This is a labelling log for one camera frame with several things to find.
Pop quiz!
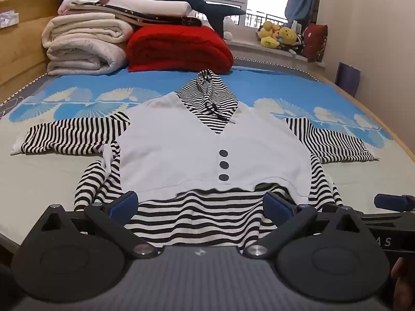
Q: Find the black white plush toy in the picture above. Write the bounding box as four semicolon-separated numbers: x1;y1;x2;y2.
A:
289;34;307;56

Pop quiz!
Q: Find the yellow plush duck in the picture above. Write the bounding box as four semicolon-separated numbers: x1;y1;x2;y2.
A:
258;20;281;50

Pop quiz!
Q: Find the purple bag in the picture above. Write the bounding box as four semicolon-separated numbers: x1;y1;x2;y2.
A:
335;61;361;97

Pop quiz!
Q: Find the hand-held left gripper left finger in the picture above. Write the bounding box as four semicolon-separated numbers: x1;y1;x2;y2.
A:
35;190;162;260

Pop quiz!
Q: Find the black white striped hooded top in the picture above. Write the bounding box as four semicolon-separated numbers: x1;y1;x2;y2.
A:
10;69;381;247

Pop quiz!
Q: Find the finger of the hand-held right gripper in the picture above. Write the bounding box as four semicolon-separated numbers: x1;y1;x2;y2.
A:
373;193;415;213

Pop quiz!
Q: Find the blue white patterned bed sheet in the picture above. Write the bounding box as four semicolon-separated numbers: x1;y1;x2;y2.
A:
0;56;415;257

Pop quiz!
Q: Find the red folded blanket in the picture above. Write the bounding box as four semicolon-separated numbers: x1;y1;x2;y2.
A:
126;26;235;74

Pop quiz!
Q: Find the white folded blanket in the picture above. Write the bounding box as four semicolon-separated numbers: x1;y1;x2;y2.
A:
58;0;193;18

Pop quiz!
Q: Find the cream folded quilt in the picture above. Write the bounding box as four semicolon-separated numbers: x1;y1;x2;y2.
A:
41;13;134;77

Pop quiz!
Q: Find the person's right hand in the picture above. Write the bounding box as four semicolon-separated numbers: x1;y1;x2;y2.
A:
391;257;410;302

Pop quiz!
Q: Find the dark patterned folded mat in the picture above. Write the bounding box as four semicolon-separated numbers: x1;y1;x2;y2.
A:
97;3;203;28

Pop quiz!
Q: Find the wooden headboard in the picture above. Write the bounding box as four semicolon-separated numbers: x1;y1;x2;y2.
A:
0;0;69;97

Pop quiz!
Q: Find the tissue box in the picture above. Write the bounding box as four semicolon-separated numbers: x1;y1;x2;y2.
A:
0;11;20;28

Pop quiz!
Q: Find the yellow plush bear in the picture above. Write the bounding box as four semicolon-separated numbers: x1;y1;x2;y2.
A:
278;27;299;47

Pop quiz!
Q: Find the grey mattress pad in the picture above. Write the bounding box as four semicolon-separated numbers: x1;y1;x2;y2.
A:
231;56;322;79

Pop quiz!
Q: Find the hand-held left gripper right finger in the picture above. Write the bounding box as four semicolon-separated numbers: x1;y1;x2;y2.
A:
243;192;368;260

